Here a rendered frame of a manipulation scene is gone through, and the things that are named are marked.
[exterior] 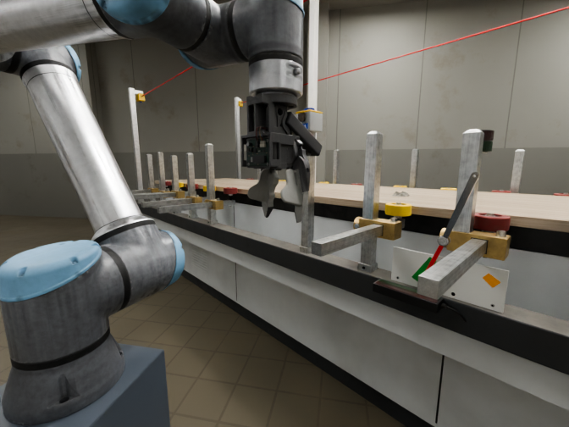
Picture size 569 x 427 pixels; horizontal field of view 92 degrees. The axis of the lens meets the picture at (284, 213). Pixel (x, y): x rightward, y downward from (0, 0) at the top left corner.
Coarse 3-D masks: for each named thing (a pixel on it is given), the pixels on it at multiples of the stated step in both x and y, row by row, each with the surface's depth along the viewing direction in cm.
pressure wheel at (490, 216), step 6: (480, 216) 67; (486, 216) 66; (492, 216) 66; (498, 216) 68; (504, 216) 66; (474, 222) 68; (480, 222) 67; (486, 222) 66; (492, 222) 65; (498, 222) 65; (504, 222) 65; (474, 228) 68; (480, 228) 67; (486, 228) 66; (492, 228) 65; (498, 228) 65; (504, 228) 65
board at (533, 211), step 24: (240, 192) 160; (336, 192) 135; (360, 192) 135; (384, 192) 135; (408, 192) 135; (432, 192) 135; (456, 192) 135; (480, 192) 135; (528, 216) 70; (552, 216) 70
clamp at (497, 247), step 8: (440, 232) 69; (456, 232) 66; (464, 232) 65; (472, 232) 65; (480, 232) 65; (488, 232) 65; (456, 240) 66; (464, 240) 65; (488, 240) 62; (496, 240) 61; (504, 240) 60; (448, 248) 68; (456, 248) 66; (488, 248) 62; (496, 248) 61; (504, 248) 60; (488, 256) 62; (496, 256) 61; (504, 256) 60
